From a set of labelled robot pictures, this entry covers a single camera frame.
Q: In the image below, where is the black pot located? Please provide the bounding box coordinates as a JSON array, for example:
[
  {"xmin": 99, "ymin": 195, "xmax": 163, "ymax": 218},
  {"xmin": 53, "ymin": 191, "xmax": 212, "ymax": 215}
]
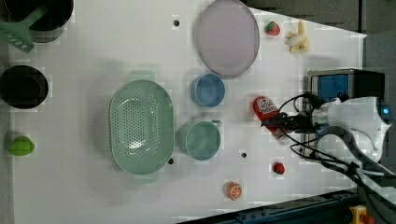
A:
[{"xmin": 1, "ymin": 0, "xmax": 75, "ymax": 43}]

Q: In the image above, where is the green toy pepper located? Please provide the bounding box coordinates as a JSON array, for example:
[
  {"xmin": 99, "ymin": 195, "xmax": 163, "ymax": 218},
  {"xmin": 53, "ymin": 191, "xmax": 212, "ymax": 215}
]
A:
[{"xmin": 8, "ymin": 136, "xmax": 35, "ymax": 156}]

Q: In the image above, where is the toy peeled banana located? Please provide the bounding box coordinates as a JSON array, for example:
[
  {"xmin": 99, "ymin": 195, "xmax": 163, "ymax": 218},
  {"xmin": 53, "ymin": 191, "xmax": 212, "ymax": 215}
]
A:
[{"xmin": 286, "ymin": 20, "xmax": 309, "ymax": 53}]

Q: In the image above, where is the toy strawberry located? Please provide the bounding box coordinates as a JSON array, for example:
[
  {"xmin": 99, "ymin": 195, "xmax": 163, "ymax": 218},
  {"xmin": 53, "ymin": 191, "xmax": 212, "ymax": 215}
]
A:
[{"xmin": 265, "ymin": 21, "xmax": 280, "ymax": 36}]

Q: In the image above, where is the small red toy tomato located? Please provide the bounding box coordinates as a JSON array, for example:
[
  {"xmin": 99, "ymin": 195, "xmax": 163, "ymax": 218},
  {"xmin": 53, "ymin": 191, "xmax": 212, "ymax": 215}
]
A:
[{"xmin": 273, "ymin": 162, "xmax": 286, "ymax": 175}]

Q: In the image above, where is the blue cup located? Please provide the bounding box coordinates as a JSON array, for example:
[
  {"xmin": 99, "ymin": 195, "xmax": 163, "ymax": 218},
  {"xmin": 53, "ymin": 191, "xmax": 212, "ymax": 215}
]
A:
[{"xmin": 191, "ymin": 74, "xmax": 226, "ymax": 107}]

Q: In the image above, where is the green mug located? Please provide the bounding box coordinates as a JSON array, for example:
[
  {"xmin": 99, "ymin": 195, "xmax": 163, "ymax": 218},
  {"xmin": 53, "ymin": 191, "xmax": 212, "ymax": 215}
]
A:
[{"xmin": 177, "ymin": 119, "xmax": 221, "ymax": 161}]

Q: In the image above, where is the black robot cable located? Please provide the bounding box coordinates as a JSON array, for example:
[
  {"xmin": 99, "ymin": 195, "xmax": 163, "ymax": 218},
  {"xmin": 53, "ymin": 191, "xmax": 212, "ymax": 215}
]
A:
[{"xmin": 277, "ymin": 92, "xmax": 396, "ymax": 206}]

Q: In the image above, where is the green slotted spatula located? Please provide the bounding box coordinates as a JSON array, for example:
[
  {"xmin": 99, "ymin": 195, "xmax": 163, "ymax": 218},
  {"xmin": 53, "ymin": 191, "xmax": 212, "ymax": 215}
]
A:
[{"xmin": 0, "ymin": 5, "xmax": 49, "ymax": 53}]

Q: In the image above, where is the blue metal frame rail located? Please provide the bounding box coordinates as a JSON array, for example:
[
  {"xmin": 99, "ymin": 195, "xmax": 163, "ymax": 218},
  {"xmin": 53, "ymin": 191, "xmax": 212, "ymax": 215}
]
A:
[{"xmin": 177, "ymin": 190, "xmax": 360, "ymax": 224}]

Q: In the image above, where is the grey round plate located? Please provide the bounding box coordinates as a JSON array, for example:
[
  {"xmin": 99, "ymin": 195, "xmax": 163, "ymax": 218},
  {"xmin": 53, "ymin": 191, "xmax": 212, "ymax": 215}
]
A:
[{"xmin": 194, "ymin": 0, "xmax": 260, "ymax": 77}]

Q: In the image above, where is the silver toaster oven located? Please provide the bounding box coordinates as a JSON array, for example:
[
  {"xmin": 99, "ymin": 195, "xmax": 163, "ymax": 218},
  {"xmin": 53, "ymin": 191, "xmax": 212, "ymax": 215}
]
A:
[{"xmin": 307, "ymin": 69, "xmax": 392, "ymax": 161}]

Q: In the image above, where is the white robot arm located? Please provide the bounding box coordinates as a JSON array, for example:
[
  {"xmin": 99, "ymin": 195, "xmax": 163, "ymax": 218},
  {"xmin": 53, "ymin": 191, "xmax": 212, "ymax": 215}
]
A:
[{"xmin": 252, "ymin": 92, "xmax": 395, "ymax": 208}]

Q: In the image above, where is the green perforated colander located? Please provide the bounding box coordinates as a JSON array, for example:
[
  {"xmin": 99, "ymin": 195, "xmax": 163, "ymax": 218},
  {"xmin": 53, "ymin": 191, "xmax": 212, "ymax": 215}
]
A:
[{"xmin": 108, "ymin": 70, "xmax": 175, "ymax": 185}]

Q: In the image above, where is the yellow red emergency button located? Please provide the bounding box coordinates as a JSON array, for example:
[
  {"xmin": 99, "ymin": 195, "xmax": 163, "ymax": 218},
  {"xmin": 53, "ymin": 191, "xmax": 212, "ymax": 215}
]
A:
[{"xmin": 349, "ymin": 205, "xmax": 375, "ymax": 224}]

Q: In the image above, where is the toy orange half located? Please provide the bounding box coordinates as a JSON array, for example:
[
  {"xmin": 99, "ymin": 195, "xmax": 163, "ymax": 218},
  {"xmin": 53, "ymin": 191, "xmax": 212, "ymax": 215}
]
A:
[{"xmin": 226, "ymin": 182, "xmax": 243, "ymax": 201}]

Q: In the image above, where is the black round pan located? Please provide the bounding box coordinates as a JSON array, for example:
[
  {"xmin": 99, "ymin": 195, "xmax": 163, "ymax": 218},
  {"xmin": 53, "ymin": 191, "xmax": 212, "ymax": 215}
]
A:
[{"xmin": 0, "ymin": 65, "xmax": 49, "ymax": 109}]

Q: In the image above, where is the red ketchup bottle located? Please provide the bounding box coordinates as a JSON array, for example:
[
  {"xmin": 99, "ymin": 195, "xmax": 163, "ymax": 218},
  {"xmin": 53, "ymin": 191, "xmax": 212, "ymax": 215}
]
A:
[{"xmin": 252, "ymin": 96, "xmax": 284, "ymax": 140}]

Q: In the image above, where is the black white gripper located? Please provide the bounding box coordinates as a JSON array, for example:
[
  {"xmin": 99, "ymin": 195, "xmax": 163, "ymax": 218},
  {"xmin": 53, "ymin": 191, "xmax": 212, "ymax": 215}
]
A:
[{"xmin": 262, "ymin": 91, "xmax": 325, "ymax": 133}]

